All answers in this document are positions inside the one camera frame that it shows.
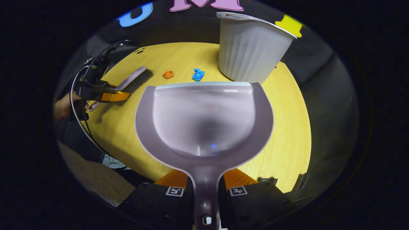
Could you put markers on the grey-purple plastic dustpan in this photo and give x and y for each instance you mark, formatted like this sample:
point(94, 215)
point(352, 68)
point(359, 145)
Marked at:
point(204, 121)

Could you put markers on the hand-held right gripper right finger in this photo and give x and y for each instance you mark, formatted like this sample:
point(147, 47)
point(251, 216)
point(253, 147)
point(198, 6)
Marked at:
point(255, 204)

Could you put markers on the black desk edge bracket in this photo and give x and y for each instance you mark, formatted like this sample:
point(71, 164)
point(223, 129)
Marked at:
point(267, 180)
point(301, 182)

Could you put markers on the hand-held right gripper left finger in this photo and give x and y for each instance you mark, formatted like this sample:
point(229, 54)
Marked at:
point(153, 204)

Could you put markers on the black backdrop cloth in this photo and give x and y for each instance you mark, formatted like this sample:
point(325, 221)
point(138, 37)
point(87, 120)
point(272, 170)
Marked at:
point(179, 28)

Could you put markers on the small grey-purple broom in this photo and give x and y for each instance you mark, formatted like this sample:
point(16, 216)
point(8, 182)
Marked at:
point(134, 80)

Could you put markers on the orange paper scrap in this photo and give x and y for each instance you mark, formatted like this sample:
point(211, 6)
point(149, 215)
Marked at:
point(167, 74)

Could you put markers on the white ribbed garbage bin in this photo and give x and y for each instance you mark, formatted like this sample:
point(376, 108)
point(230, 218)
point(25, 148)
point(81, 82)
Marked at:
point(249, 54)

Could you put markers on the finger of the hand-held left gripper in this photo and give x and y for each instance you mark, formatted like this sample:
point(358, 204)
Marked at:
point(111, 86)
point(116, 96)

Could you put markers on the blue paper scrap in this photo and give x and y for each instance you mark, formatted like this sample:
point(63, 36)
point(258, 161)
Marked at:
point(198, 74)

